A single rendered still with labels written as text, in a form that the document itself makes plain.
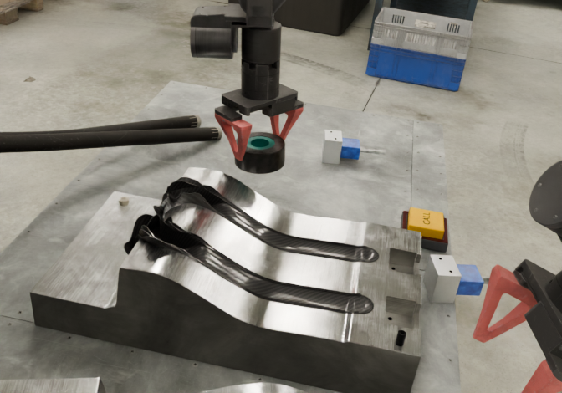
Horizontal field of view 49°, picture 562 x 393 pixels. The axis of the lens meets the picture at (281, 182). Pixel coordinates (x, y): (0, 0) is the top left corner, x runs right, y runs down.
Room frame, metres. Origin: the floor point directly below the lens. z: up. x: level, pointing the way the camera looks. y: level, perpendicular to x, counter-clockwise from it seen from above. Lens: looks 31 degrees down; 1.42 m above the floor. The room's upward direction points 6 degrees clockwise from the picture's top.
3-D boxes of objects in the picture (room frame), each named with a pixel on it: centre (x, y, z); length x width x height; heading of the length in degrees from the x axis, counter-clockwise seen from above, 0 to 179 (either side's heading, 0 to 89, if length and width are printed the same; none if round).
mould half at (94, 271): (0.69, 0.04, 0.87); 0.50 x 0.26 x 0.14; 82
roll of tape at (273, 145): (0.85, 0.04, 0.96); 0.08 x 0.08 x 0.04
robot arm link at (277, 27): (0.86, 0.05, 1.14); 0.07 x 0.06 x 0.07; 90
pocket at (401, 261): (0.70, -0.19, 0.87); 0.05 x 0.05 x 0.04; 82
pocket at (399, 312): (0.59, -0.17, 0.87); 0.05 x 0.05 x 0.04; 82
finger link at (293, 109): (0.88, 0.02, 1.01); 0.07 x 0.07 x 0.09; 45
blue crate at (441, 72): (3.94, -0.81, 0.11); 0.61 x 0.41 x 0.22; 75
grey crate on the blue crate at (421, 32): (3.94, -0.81, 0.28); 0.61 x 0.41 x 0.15; 75
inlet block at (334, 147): (1.15, -0.15, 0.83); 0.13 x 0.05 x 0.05; 91
